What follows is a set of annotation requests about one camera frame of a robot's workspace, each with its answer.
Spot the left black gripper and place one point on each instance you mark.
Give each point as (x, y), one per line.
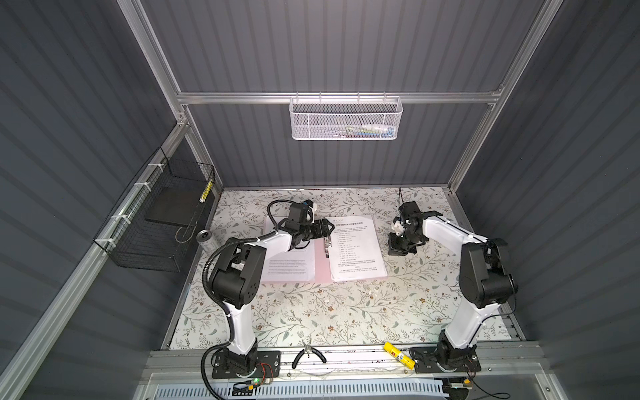
(324, 232)

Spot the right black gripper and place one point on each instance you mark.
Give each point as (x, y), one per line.
(394, 249)

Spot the pink file folder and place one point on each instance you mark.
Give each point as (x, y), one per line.
(322, 268)

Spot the printed paper sheet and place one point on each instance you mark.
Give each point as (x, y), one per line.
(354, 253)
(287, 263)

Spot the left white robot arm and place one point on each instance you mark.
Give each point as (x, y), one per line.
(232, 275)

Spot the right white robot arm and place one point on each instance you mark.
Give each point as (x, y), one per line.
(483, 279)

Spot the metal folder clip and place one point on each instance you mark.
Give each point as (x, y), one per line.
(327, 243)

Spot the floral table mat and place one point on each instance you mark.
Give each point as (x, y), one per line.
(418, 297)

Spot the silver metal can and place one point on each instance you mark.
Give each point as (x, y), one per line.
(207, 241)

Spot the yellow marker in basket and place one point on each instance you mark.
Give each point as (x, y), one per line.
(206, 191)

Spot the yellow glue tube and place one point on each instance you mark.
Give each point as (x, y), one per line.
(399, 355)

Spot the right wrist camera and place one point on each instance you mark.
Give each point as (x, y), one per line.
(398, 227)

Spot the white wire mesh basket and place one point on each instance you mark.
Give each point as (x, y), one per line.
(345, 119)

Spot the black handled pliers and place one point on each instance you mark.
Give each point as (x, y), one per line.
(307, 350)

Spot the black wire mesh basket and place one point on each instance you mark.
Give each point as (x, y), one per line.
(156, 225)

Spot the white perforated cable tray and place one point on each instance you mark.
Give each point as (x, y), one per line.
(335, 389)

